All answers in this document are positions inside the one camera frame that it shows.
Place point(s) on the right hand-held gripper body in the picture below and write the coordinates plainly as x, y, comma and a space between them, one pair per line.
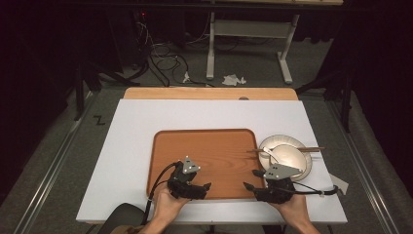
277, 191

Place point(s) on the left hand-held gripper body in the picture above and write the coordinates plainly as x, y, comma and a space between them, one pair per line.
181, 188

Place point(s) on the person's right hand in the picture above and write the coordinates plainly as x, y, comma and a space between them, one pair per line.
293, 209

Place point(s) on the person's left hand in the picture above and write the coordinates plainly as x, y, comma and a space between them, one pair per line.
165, 208

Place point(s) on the white ceramic spoon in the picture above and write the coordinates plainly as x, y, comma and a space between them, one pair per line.
268, 151

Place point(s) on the white round plate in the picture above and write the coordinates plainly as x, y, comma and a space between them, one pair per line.
271, 141

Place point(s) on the brown wooden tray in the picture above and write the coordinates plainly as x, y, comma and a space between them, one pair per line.
220, 152

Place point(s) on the white bowl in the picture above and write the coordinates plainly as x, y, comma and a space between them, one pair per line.
290, 157

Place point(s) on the brown wooden chopsticks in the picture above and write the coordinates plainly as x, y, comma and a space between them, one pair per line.
311, 149

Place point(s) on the white table cover board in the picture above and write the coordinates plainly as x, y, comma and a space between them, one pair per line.
195, 115

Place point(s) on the white paper tag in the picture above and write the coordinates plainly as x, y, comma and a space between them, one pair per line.
341, 183

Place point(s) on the dark chair seat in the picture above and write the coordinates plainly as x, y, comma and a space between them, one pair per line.
123, 214

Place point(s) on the crumpled white paper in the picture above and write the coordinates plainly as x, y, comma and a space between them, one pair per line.
232, 80

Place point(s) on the small white paper scrap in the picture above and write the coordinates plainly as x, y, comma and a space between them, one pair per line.
186, 78

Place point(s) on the black metal stand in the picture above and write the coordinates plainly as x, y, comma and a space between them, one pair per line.
79, 91
346, 97

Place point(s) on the metal floor rail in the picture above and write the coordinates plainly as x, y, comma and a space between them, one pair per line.
55, 162
363, 162

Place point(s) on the white metal desk frame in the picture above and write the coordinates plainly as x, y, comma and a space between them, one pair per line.
250, 28

